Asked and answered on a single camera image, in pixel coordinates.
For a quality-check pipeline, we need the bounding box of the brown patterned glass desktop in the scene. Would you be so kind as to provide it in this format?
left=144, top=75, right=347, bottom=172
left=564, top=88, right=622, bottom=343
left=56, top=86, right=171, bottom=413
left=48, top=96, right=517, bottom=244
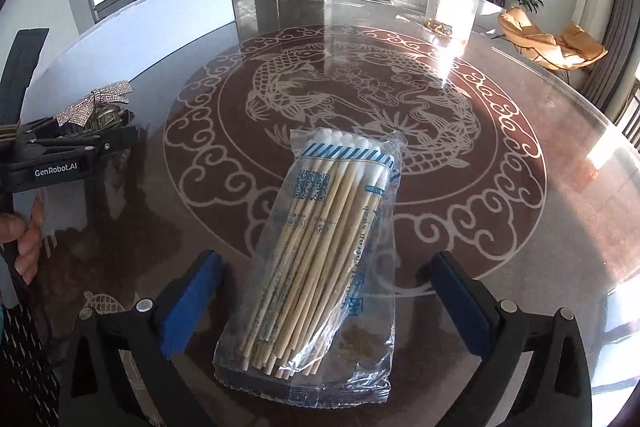
left=12, top=0, right=640, bottom=427

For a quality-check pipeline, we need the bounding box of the large white cardboard box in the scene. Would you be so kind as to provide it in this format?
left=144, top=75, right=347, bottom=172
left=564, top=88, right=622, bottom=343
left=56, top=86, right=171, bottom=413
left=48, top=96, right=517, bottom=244
left=20, top=0, right=237, bottom=130

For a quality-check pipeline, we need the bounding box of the person's left hand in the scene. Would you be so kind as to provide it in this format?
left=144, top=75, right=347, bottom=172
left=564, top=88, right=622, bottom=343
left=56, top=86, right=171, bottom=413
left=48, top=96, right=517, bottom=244
left=0, top=199, right=45, bottom=286

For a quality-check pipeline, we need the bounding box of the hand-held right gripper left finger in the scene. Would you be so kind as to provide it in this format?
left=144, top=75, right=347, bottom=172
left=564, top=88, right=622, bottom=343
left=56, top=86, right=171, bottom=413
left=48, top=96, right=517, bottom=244
left=57, top=249, right=224, bottom=427

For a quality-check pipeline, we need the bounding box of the dark wooden slatted chair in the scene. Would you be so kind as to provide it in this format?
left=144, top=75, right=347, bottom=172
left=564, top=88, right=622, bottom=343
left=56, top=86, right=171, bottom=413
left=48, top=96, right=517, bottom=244
left=617, top=77, right=640, bottom=152

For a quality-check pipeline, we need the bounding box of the grey curtain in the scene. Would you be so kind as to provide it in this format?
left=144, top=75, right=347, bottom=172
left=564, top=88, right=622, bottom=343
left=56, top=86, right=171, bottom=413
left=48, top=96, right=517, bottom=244
left=582, top=0, right=638, bottom=110

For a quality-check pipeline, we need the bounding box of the clear plastic jar black lid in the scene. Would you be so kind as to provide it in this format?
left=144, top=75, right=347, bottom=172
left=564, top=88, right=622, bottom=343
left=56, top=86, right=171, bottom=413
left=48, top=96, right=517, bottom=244
left=424, top=0, right=483, bottom=42

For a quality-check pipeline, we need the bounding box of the silver rhinestone bow clip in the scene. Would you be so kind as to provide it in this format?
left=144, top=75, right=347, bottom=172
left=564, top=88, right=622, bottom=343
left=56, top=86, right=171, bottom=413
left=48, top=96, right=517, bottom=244
left=56, top=79, right=134, bottom=128

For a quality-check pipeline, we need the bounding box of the orange lounge chair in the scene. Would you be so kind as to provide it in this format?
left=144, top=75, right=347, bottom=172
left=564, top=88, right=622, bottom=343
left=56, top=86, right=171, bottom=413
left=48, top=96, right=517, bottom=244
left=497, top=7, right=608, bottom=72

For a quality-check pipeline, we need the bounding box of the black dotted cloth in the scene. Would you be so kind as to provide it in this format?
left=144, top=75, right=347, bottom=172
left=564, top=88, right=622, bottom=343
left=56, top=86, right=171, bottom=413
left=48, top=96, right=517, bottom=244
left=0, top=302, right=63, bottom=427

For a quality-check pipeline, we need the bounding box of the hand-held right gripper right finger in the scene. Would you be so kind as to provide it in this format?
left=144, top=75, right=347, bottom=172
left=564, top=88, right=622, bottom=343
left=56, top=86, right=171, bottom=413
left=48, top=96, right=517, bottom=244
left=430, top=251, right=593, bottom=427

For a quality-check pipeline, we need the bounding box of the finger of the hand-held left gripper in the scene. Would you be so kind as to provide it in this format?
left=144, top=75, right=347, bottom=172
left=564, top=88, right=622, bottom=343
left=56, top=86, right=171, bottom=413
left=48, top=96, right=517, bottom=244
left=20, top=117, right=139, bottom=158

